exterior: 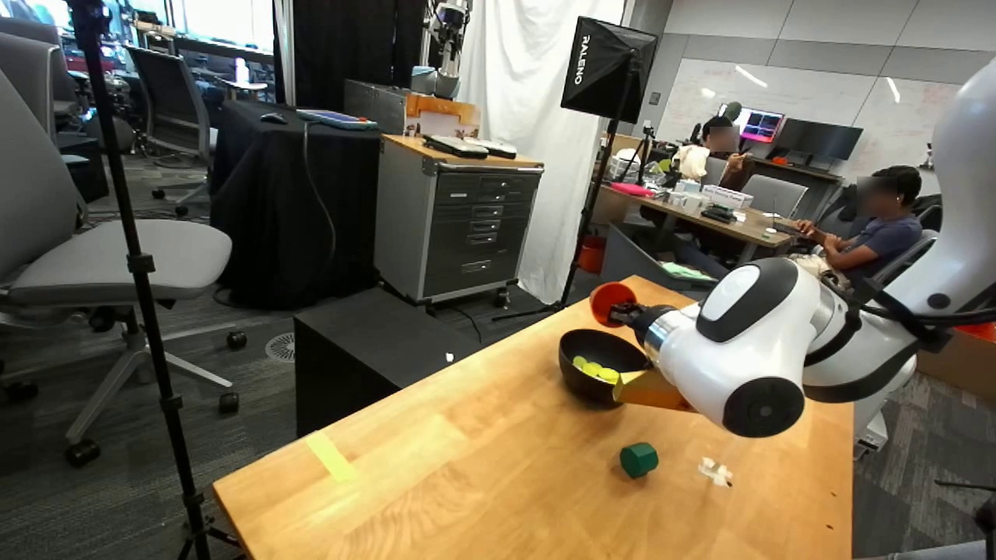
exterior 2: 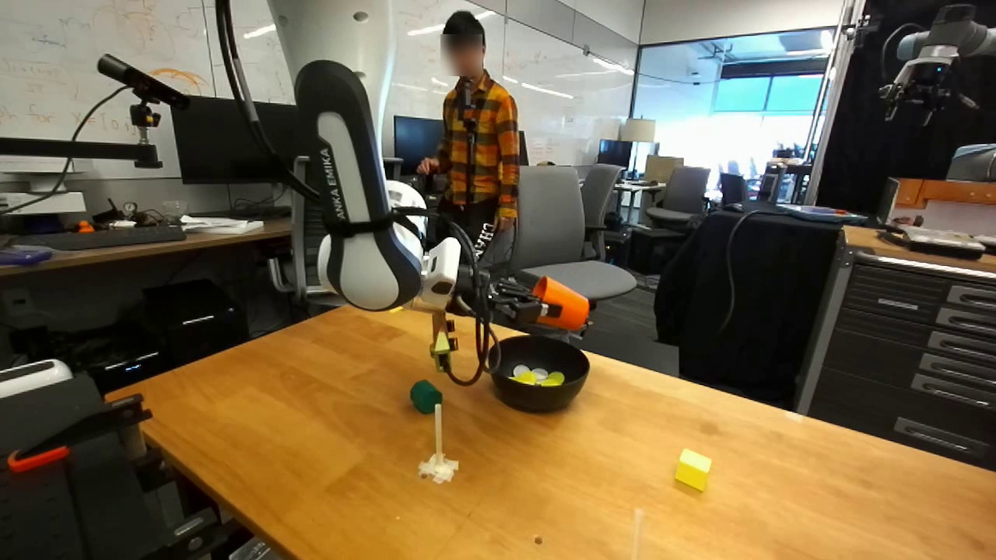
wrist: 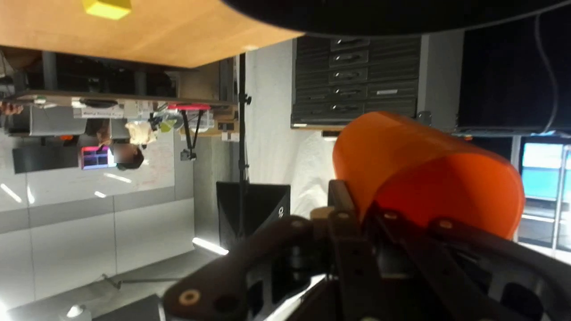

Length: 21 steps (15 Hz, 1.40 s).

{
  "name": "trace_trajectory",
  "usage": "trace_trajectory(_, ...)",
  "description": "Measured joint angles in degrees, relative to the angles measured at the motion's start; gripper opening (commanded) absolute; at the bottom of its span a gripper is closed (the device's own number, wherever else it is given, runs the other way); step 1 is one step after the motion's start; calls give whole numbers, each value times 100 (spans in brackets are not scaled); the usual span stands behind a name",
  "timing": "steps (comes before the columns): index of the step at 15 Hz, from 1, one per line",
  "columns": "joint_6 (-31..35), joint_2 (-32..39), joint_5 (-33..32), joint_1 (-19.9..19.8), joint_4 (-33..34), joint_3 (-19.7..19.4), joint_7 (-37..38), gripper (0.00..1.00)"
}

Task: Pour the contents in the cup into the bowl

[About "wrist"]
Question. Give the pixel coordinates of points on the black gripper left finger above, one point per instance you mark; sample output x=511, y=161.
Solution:
x=345, y=261

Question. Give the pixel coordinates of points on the monitor with pink screen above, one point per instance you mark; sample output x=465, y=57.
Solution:
x=95, y=159

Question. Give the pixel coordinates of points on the dark haired seated person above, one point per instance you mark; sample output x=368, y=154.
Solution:
x=129, y=159

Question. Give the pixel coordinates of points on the white plastic storage box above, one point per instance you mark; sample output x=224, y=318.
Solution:
x=56, y=118

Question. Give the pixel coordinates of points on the grey drawer cabinet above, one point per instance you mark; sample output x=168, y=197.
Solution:
x=358, y=77

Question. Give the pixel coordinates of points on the yellow cube block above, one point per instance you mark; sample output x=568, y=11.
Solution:
x=108, y=9

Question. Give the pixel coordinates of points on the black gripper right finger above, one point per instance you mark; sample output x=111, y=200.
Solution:
x=465, y=279

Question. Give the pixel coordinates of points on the orange plastic cup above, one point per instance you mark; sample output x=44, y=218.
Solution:
x=416, y=161

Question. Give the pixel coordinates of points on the black computer monitor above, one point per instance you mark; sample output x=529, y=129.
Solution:
x=45, y=159

